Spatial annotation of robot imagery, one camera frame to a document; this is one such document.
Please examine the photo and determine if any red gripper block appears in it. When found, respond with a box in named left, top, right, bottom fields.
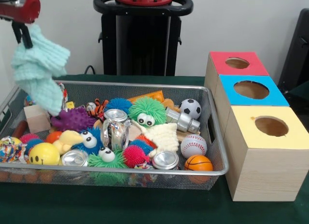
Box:
left=0, top=0, right=41, bottom=49

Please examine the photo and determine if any light blue cloth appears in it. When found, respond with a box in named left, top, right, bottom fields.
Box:
left=11, top=23, right=71, bottom=116

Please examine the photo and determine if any multicolour knotted rope toy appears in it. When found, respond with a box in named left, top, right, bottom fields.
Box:
left=0, top=136, right=27, bottom=164

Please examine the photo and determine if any large green fuzzy eyed ball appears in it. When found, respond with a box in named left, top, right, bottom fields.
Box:
left=128, top=96, right=167, bottom=127

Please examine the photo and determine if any silver plastic toy truck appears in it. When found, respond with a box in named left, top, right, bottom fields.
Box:
left=165, top=107, right=201, bottom=133

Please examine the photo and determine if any shallow metal mesh bin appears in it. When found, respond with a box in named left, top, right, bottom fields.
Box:
left=0, top=79, right=229, bottom=191

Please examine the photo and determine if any wooden box with three holes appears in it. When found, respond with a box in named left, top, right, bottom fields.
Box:
left=204, top=51, right=309, bottom=202

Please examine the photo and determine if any purple spiky ball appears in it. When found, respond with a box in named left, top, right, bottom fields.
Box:
left=50, top=107, right=97, bottom=132

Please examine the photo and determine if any yellow smiley ball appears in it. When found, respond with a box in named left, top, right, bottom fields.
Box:
left=28, top=142, right=60, bottom=166

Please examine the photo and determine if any blue fuzzy eyed ball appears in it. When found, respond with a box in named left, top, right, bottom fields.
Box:
left=72, top=127, right=104, bottom=156

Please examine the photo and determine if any orange toy brick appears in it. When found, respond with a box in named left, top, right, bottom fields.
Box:
left=127, top=90, right=165, bottom=104

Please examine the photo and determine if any small green fuzzy eyed ball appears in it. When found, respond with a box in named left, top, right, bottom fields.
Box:
left=88, top=146, right=128, bottom=169

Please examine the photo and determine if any black and white soccer ball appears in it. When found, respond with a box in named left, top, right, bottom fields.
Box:
left=179, top=98, right=202, bottom=120

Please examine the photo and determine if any white toy baseball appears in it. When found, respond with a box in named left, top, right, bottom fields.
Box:
left=180, top=134, right=208, bottom=159

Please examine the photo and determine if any dark green tablecloth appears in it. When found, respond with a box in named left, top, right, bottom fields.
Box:
left=0, top=74, right=309, bottom=224
left=286, top=80, right=309, bottom=109

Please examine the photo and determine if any orange toy basketball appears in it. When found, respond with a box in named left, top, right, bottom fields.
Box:
left=184, top=154, right=214, bottom=171

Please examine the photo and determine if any black cable behind table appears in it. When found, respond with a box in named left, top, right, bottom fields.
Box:
left=84, top=64, right=97, bottom=75

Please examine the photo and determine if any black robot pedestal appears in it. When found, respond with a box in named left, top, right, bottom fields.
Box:
left=93, top=0, right=194, bottom=76

